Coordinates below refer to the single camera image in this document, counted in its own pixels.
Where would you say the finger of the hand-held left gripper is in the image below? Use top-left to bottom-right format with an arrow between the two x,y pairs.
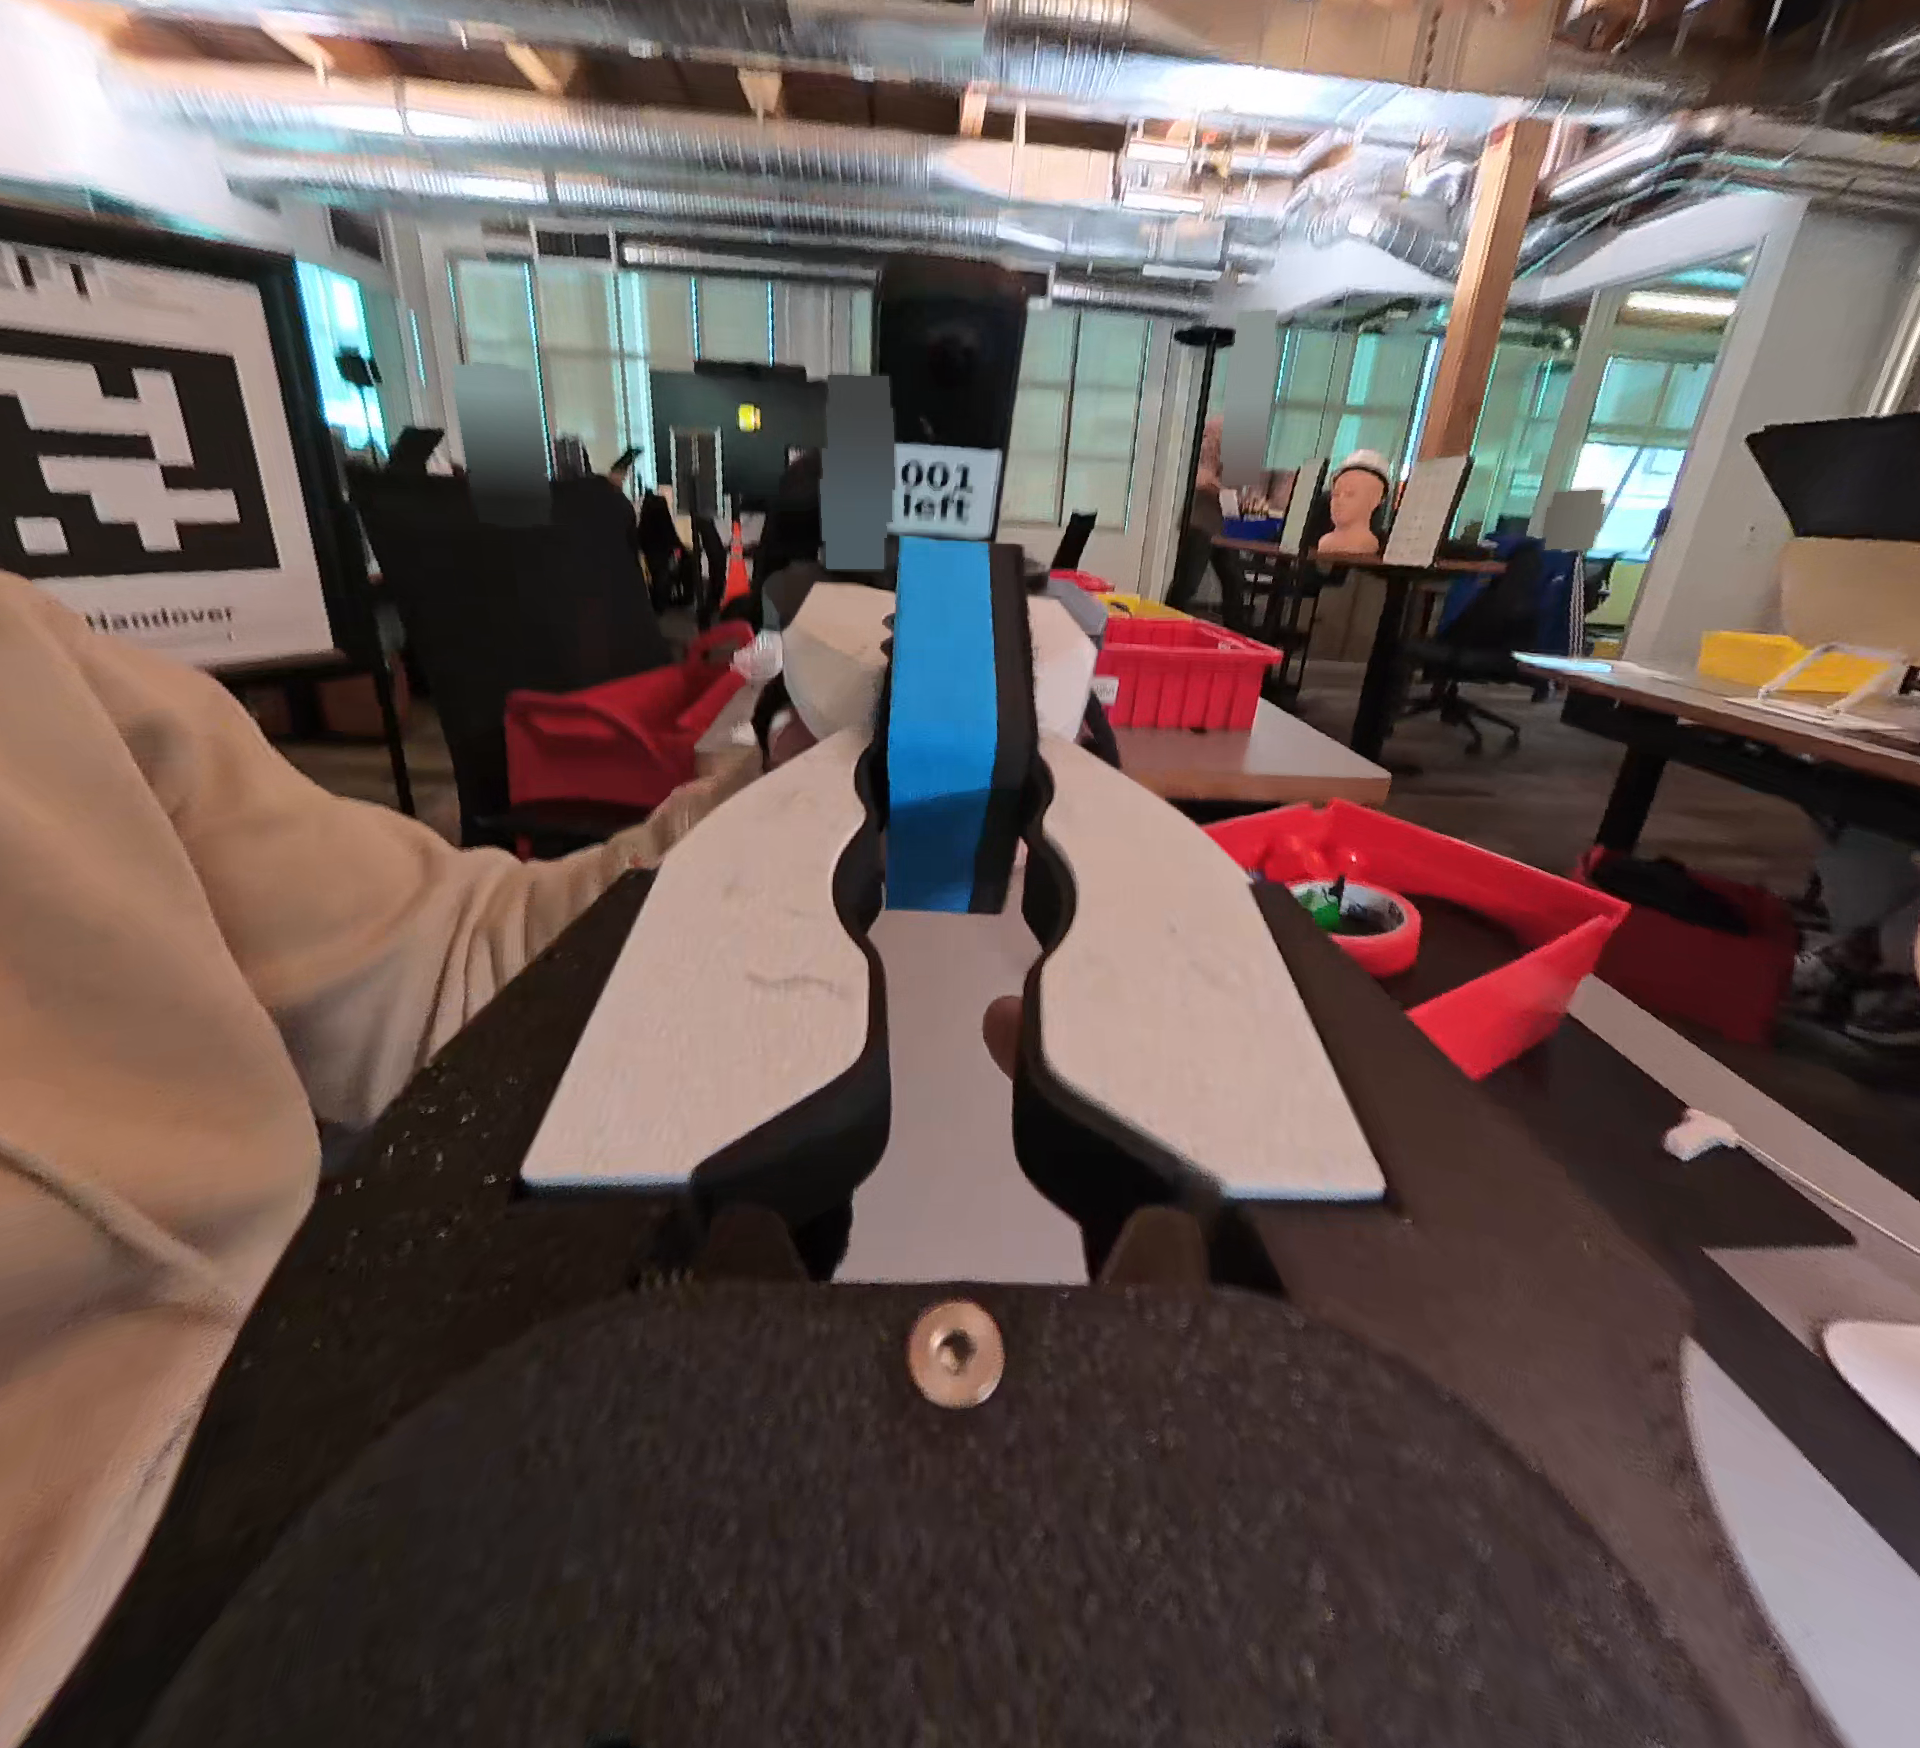
787,582 -> 898,748
1032,601 -> 1113,741

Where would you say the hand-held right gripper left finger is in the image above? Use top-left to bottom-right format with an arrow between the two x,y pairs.
519,725 -> 898,1232

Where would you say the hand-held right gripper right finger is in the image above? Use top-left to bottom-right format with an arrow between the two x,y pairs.
1010,728 -> 1387,1232

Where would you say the black blue foam pad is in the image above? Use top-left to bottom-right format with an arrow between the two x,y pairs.
857,533 -> 1040,917

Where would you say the red tape roll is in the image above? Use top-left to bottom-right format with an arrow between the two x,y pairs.
1287,873 -> 1423,979

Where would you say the red plastic parts bin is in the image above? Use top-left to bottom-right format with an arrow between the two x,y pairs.
1200,800 -> 1632,1081

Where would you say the person's left forearm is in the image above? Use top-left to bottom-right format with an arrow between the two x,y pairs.
0,569 -> 774,1135

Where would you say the wooden table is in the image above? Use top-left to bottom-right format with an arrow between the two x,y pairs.
1112,695 -> 1392,807

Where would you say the red fabric bag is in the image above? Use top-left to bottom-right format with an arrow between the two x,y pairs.
1576,846 -> 1800,1047
501,620 -> 760,817

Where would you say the black floor lamp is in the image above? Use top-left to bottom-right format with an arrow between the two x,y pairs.
1174,327 -> 1237,536

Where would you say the mannequin head with helmet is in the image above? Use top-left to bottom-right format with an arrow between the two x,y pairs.
1319,446 -> 1400,561

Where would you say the dark desk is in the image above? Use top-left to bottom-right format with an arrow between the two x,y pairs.
1214,533 -> 1506,763

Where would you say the black office chair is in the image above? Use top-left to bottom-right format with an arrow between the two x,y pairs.
349,428 -> 669,857

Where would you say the white sign board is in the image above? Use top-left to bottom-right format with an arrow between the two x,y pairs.
1380,456 -> 1475,567

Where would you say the blue office chair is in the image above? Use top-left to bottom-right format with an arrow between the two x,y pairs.
1409,546 -> 1579,755

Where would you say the wooden desk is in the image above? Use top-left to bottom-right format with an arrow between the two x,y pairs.
1514,645 -> 1920,879

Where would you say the yellow bin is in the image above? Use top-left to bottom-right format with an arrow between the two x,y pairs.
1698,630 -> 1862,697

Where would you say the framed marker sign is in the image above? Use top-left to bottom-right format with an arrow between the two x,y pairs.
0,203 -> 356,677

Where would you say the small clear stand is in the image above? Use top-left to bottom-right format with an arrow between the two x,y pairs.
1755,642 -> 1920,712

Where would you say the person's beige hoodie torso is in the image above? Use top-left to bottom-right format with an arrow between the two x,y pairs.
0,1117 -> 324,1742

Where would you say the black board with wooden rim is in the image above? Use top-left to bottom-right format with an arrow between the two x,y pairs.
1745,416 -> 1920,653

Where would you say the white board stand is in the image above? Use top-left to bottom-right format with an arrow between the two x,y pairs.
1821,1319 -> 1920,1455

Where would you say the black wall screen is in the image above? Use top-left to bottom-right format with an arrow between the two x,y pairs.
648,360 -> 824,506

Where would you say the silver air duct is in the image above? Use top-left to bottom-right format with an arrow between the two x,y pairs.
113,52 -> 1442,235

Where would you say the wooden post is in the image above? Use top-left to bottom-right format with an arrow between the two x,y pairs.
1415,117 -> 1552,464

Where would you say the white cable with plug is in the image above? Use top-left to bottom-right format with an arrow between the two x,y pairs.
1662,1108 -> 1920,1254

